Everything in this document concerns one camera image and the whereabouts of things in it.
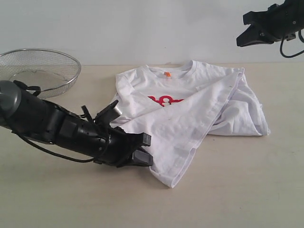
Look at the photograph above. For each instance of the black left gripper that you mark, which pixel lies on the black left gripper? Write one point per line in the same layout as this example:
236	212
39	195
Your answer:
111	146

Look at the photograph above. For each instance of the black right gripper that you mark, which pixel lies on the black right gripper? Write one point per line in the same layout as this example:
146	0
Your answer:
275	23

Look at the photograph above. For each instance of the white t-shirt red print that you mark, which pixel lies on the white t-shirt red print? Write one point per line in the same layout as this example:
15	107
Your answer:
179	106

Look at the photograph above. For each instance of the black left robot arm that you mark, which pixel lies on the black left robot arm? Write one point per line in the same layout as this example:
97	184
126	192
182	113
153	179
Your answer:
37	121

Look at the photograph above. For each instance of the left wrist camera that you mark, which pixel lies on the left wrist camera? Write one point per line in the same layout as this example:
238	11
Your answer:
108	114

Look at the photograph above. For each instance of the metal wire mesh basket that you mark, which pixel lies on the metal wire mesh basket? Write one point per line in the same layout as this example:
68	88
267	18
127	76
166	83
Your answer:
53	71

